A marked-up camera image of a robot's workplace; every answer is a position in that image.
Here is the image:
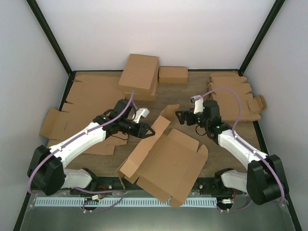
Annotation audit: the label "small folded cardboard box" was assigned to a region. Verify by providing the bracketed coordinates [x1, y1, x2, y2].
[159, 66, 188, 84]

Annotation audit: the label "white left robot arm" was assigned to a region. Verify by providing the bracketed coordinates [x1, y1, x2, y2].
[27, 99, 155, 196]

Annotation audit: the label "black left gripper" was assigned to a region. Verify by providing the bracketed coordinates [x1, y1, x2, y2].
[120, 118, 155, 139]

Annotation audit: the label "left stack flat cardboard blanks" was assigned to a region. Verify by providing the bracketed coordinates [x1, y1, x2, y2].
[39, 75, 125, 147]

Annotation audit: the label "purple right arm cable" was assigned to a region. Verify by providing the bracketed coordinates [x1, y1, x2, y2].
[198, 87, 289, 214]

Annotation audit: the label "black frame post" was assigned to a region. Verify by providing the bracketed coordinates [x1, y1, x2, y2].
[26, 0, 73, 76]
[238, 0, 285, 76]

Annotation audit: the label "right black frame post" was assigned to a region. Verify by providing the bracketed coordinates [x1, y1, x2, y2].
[238, 0, 285, 76]

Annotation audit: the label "right stack flat cardboard blanks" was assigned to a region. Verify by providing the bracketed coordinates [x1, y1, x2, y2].
[208, 72, 267, 122]

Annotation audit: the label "stack flat cardboard blanks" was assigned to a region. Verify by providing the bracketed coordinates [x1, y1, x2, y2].
[208, 72, 267, 122]
[39, 75, 125, 147]

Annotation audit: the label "white slotted cable duct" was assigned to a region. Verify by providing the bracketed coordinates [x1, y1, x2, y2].
[35, 197, 217, 208]

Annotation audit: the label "large folded cardboard box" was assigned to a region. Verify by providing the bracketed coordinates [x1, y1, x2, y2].
[118, 54, 160, 94]

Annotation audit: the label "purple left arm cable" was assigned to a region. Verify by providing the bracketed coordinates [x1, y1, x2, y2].
[27, 89, 139, 215]

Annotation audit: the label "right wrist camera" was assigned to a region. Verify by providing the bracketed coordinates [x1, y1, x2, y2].
[191, 95, 204, 114]

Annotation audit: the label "black frame base rail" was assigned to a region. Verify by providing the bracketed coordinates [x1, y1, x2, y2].
[31, 177, 284, 197]

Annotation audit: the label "left black frame post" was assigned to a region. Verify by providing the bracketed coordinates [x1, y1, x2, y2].
[26, 0, 73, 76]

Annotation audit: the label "lower folded cardboard box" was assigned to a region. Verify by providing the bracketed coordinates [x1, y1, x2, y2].
[118, 81, 158, 102]

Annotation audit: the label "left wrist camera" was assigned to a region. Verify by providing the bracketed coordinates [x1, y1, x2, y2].
[133, 108, 150, 123]

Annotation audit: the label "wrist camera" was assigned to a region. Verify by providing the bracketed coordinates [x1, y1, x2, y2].
[133, 108, 150, 123]
[191, 95, 204, 114]

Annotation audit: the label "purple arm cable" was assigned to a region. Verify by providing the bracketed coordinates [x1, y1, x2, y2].
[27, 89, 139, 215]
[198, 87, 289, 214]

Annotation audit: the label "large cardboard box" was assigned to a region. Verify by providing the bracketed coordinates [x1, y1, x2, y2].
[117, 104, 208, 207]
[118, 54, 160, 94]

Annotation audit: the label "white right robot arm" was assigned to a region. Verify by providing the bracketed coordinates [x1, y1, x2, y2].
[175, 99, 289, 205]

